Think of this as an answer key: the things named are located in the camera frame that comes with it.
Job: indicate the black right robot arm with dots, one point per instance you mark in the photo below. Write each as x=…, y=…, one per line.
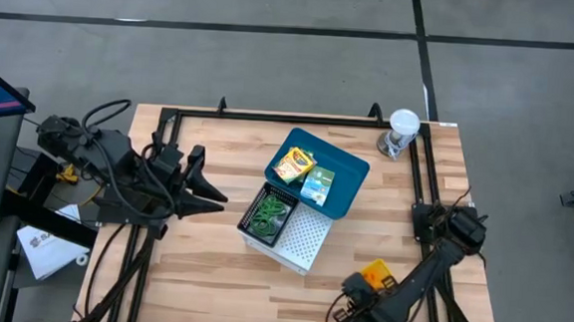
x=435, y=270

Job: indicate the yellow slotted plastic basket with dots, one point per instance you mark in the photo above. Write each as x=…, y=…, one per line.
x=375, y=272

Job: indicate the white light bulb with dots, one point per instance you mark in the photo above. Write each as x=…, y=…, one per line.
x=404, y=120

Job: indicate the black slotted plastic basket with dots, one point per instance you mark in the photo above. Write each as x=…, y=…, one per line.
x=259, y=199

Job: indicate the black metal stand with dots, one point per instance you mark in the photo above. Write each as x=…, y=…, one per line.
x=49, y=219

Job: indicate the round wooden lamp base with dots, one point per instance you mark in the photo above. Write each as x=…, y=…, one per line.
x=383, y=146

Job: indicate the white perforated metal shelf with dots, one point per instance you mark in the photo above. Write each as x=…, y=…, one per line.
x=307, y=237

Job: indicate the yellow green crayon box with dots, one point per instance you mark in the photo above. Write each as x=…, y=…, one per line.
x=318, y=185
x=309, y=157
x=293, y=165

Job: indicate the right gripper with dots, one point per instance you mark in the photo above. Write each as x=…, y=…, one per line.
x=362, y=320

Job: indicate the white paper sheet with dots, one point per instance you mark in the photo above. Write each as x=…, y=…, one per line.
x=46, y=253

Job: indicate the white table edge sticker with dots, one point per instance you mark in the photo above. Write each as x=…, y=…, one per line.
x=447, y=124

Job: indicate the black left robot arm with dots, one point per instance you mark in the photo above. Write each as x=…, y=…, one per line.
x=112, y=158

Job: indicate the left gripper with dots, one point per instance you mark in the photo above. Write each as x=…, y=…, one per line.
x=167, y=163

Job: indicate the blue plastic bin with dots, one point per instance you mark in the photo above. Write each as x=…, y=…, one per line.
x=346, y=177

